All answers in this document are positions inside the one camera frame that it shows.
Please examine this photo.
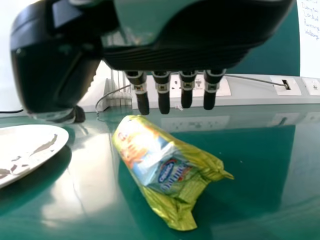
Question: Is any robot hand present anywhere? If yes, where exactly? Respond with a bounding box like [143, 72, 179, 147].
[9, 0, 296, 124]

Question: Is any yellow-green biscuit packet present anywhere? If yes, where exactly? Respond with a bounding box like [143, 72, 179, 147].
[111, 114, 235, 231]

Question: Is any plate with brown leaf pattern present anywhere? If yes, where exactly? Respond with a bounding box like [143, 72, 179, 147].
[0, 124, 70, 189]

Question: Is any white socket strip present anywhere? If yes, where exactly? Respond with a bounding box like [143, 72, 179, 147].
[103, 73, 320, 112]

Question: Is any white sheet with handwriting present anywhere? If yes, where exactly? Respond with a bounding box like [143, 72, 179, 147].
[296, 0, 320, 78]

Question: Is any grey coiled cable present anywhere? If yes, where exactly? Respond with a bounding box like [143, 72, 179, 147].
[94, 84, 133, 115]

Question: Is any thin grey cable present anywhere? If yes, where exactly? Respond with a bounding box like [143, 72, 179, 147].
[224, 73, 291, 89]

